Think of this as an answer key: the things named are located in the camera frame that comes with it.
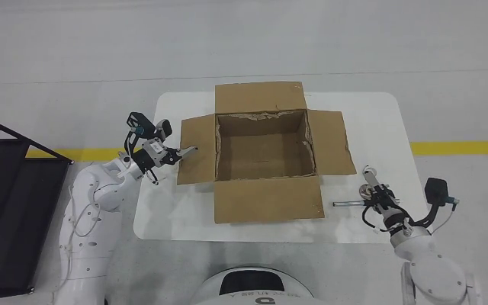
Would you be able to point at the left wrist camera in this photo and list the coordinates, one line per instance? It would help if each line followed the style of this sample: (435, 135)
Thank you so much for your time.
(139, 122)

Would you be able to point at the metal shaft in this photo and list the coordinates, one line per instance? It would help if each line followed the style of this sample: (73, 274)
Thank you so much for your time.
(347, 204)

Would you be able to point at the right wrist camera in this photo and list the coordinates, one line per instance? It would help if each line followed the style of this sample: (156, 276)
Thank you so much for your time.
(436, 190)

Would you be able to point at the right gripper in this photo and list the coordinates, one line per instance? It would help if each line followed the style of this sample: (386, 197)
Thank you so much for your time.
(387, 207)

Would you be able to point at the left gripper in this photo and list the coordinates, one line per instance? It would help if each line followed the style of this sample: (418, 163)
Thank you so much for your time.
(151, 153)

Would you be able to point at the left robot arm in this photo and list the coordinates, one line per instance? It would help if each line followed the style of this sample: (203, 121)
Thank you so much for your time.
(89, 236)

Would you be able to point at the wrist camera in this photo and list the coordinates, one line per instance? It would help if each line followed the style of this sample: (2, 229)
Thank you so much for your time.
(436, 190)
(139, 122)

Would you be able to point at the robot body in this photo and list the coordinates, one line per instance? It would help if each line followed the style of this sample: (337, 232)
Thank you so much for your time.
(251, 287)

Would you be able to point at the large brown cardboard carton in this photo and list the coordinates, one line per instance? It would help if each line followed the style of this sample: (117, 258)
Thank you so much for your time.
(263, 152)

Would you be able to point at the black metal rack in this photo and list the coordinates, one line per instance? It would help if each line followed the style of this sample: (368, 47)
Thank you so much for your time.
(23, 213)

